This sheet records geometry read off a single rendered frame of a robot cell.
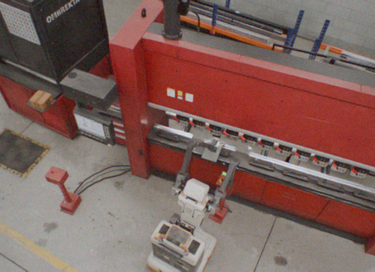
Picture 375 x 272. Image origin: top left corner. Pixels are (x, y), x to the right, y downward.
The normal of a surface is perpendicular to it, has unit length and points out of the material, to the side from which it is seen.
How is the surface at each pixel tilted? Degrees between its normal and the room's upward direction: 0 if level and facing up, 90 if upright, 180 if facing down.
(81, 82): 0
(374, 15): 90
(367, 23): 90
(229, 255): 0
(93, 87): 1
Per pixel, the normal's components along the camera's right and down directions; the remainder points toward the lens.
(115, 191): 0.03, -0.62
